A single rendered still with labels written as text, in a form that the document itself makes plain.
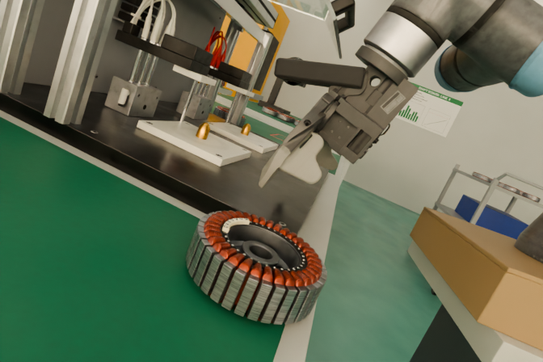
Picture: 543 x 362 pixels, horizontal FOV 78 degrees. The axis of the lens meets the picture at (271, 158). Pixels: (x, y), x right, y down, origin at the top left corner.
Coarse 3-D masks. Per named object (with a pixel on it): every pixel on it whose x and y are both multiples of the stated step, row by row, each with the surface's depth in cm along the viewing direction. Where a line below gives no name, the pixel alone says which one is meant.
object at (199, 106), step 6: (186, 90) 81; (186, 96) 80; (192, 96) 80; (198, 96) 80; (204, 96) 85; (180, 102) 80; (192, 102) 80; (198, 102) 79; (204, 102) 82; (210, 102) 85; (180, 108) 81; (192, 108) 80; (198, 108) 80; (204, 108) 84; (186, 114) 80; (192, 114) 80; (198, 114) 82; (204, 114) 85
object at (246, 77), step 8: (224, 64) 78; (208, 72) 78; (216, 72) 78; (224, 72) 78; (232, 72) 77; (240, 72) 77; (224, 80) 78; (232, 80) 77; (240, 80) 77; (248, 80) 82; (200, 88) 82; (232, 88) 78; (240, 88) 77
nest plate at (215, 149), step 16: (144, 128) 52; (160, 128) 52; (176, 128) 57; (192, 128) 62; (176, 144) 51; (192, 144) 51; (208, 144) 55; (224, 144) 60; (208, 160) 50; (224, 160) 50
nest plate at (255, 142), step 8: (216, 128) 75; (224, 128) 77; (232, 128) 82; (240, 128) 87; (224, 136) 75; (232, 136) 74; (240, 136) 76; (248, 136) 81; (256, 136) 86; (248, 144) 74; (256, 144) 74; (264, 144) 79; (272, 144) 84; (264, 152) 75
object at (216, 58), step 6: (210, 36) 79; (222, 36) 78; (210, 42) 82; (222, 42) 80; (216, 48) 82; (216, 54) 78; (222, 54) 83; (216, 60) 78; (222, 60) 83; (210, 66) 79; (216, 66) 80
